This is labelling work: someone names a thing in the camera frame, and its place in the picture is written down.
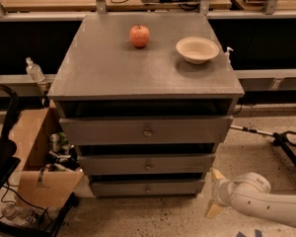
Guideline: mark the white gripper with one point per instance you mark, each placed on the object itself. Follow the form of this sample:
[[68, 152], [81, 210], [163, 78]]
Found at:
[[219, 191]]

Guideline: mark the grey bottom drawer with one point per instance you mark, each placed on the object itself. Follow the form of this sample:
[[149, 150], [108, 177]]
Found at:
[[147, 188]]

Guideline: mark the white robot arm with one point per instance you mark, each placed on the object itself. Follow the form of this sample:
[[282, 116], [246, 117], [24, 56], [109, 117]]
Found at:
[[249, 194]]

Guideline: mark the grey top drawer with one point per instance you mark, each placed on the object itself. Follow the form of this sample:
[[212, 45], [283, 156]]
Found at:
[[116, 131]]

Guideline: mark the grey drawer cabinet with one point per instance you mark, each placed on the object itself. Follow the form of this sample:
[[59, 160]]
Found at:
[[104, 76]]

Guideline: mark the silver metal rod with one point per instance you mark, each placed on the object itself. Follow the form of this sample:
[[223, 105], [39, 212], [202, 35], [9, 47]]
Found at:
[[251, 130]]

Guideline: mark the black floor stand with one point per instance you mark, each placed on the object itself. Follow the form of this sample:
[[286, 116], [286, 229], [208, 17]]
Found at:
[[281, 139]]

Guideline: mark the white pump bottle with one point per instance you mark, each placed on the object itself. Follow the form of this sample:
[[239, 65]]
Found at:
[[228, 52]]

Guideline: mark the white paper bowl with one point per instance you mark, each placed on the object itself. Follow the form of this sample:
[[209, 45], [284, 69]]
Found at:
[[197, 50]]

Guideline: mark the items in cardboard box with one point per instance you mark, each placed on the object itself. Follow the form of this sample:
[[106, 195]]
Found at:
[[61, 155]]

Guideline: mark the red apple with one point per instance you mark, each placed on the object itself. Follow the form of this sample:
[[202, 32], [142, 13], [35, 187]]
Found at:
[[139, 36]]

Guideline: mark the cardboard box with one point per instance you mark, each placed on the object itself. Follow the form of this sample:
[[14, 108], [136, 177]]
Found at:
[[38, 185]]

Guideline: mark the black chair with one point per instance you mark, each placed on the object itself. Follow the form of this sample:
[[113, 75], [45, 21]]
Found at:
[[8, 162]]

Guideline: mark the clear sanitizer bottle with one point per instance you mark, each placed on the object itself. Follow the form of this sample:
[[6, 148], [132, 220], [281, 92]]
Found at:
[[34, 71]]

